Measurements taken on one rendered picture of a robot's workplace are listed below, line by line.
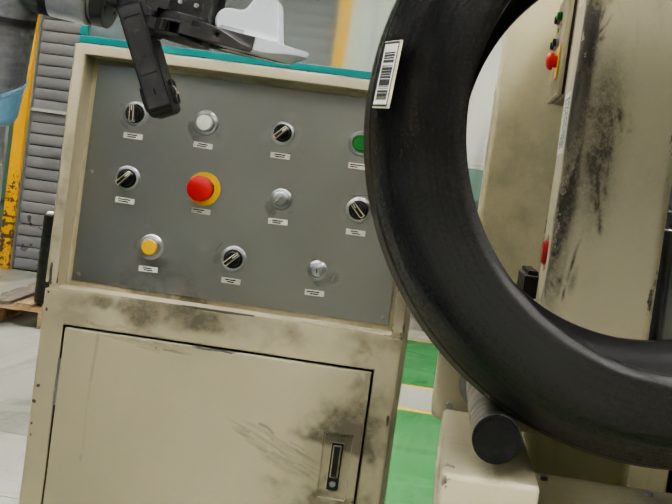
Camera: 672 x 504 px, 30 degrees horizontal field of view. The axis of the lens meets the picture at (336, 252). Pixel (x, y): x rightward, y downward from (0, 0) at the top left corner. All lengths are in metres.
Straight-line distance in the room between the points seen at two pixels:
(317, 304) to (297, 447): 0.22
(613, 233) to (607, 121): 0.13
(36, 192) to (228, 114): 9.41
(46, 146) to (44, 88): 0.51
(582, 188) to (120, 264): 0.78
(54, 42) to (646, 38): 10.01
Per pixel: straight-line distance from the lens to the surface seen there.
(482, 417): 1.15
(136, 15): 1.24
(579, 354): 1.10
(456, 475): 1.15
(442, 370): 1.48
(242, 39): 1.20
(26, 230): 11.34
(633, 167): 1.51
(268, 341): 1.88
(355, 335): 1.87
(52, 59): 11.33
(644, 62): 1.52
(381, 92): 1.11
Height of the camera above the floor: 1.11
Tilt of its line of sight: 3 degrees down
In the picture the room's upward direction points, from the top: 8 degrees clockwise
